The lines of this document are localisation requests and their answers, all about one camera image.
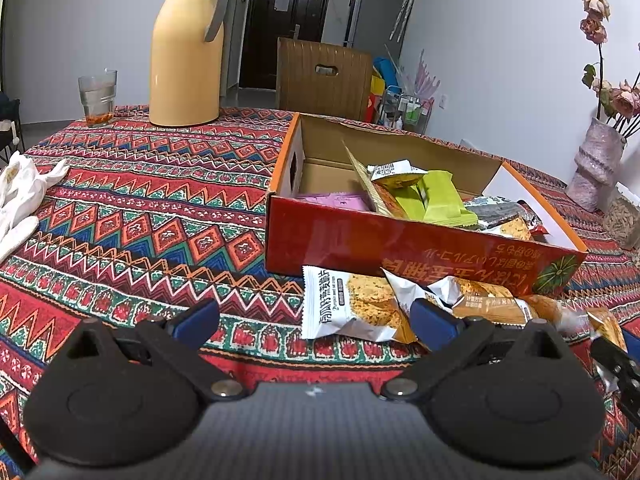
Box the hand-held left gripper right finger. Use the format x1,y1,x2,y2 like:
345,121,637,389
377,299,566,403

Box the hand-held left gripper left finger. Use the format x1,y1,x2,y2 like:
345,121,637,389
65,299,246,403

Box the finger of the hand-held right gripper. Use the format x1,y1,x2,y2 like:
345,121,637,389
590,338,640,428

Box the orange crinkled snack packet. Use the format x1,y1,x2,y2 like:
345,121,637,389
585,307,627,356

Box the white orange cake packet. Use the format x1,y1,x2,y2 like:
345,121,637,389
381,267,541,326

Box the orange cardboard box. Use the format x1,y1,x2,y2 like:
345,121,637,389
264,112,588,297

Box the clear bread packet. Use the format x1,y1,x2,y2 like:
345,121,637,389
520,294,591,333

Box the white biscuit packet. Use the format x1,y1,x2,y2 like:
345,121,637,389
301,265,418,345

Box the brown cracker packet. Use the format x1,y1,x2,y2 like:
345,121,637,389
480,215,533,242

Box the green snack packet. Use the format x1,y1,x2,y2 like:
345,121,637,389
422,170,478,228
395,172,431,221

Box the dark seaweed snack packet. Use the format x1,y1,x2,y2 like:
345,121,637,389
462,197,538,232

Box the gold snack packet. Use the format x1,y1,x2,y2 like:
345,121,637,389
342,140,401,218

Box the white yellow snack packet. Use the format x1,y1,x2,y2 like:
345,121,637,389
367,159,428,188

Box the patterned red tablecloth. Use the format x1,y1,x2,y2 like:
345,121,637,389
0,105,640,480

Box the clear jar of seeds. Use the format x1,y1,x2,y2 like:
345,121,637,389
602,182,640,251

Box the pink snack packet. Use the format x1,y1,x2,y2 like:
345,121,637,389
295,192,371,211

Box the pink textured vase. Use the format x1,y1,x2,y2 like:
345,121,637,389
565,117,627,213

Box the white cotton glove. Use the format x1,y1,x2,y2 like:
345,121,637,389
0,216,40,263
0,151,70,221

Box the drinking glass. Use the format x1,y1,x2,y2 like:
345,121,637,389
77,69,118,127

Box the pink clothes hangers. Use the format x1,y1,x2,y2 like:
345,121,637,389
405,50,441,103

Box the blue roll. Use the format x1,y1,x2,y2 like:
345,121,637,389
372,57,401,93

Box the wooden chair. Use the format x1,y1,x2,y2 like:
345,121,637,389
276,36,375,121

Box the yellow thermos jug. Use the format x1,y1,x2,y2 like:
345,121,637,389
149,0,231,127

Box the black folding chair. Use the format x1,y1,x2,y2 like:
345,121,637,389
0,91,25,156

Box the dark brown door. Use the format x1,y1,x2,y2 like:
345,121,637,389
239,0,335,92

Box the grey fridge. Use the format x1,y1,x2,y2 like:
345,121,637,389
344,0,416,61

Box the white umbrella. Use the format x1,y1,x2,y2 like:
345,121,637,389
390,0,418,43

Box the dried rose bouquet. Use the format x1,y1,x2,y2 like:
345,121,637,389
580,0,640,138

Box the wire storage trolley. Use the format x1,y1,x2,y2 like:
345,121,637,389
377,87,435,133

